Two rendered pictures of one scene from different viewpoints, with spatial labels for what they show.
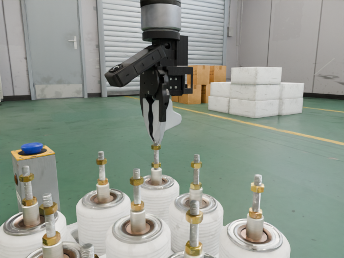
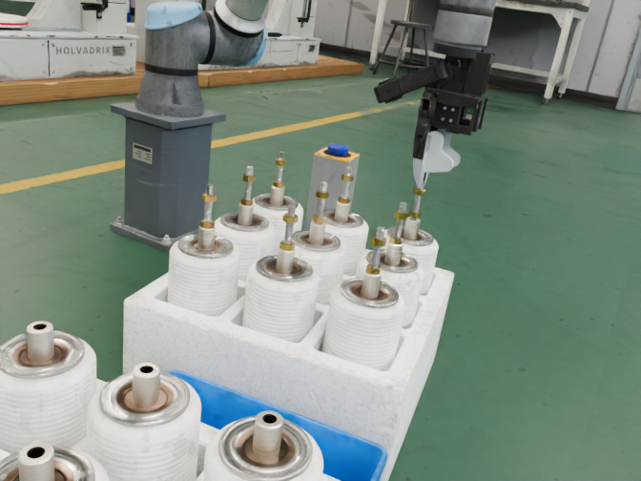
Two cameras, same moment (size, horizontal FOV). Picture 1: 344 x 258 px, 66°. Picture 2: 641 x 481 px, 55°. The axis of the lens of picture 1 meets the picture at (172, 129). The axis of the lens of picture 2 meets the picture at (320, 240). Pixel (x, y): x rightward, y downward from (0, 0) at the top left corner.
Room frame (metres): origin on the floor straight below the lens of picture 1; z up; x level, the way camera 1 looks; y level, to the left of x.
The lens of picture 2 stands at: (-0.11, -0.66, 0.60)
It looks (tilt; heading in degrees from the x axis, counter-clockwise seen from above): 22 degrees down; 56
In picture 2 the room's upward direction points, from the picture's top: 8 degrees clockwise
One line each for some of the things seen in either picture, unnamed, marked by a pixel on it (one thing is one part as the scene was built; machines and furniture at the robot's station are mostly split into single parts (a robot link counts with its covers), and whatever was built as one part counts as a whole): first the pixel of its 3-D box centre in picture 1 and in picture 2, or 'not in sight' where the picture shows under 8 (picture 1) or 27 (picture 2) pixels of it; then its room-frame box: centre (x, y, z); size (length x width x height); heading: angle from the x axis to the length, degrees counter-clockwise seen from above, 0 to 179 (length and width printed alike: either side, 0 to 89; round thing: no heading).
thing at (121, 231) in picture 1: (137, 227); (316, 240); (0.35, 0.05, 0.25); 0.08 x 0.08 x 0.01
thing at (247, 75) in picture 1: (255, 75); not in sight; (3.07, -0.95, 0.45); 0.39 x 0.39 x 0.18; 30
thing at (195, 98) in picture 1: (190, 93); not in sight; (4.28, -0.29, 0.15); 0.30 x 0.24 x 0.30; 28
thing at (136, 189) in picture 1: (136, 193); (320, 207); (0.35, 0.05, 0.31); 0.01 x 0.01 x 0.08
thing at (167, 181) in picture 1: (156, 182); (409, 236); (0.52, 0.03, 0.25); 0.08 x 0.08 x 0.01
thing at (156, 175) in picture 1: (156, 176); (411, 228); (0.52, 0.03, 0.26); 0.02 x 0.02 x 0.03
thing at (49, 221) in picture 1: (49, 224); (247, 190); (0.28, 0.14, 0.30); 0.01 x 0.01 x 0.08
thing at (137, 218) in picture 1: (137, 219); (317, 233); (0.35, 0.05, 0.26); 0.02 x 0.02 x 0.03
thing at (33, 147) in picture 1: (32, 149); (338, 151); (0.53, 0.29, 0.32); 0.04 x 0.04 x 0.02
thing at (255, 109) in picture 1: (253, 107); not in sight; (3.07, -0.95, 0.09); 0.39 x 0.39 x 0.18; 33
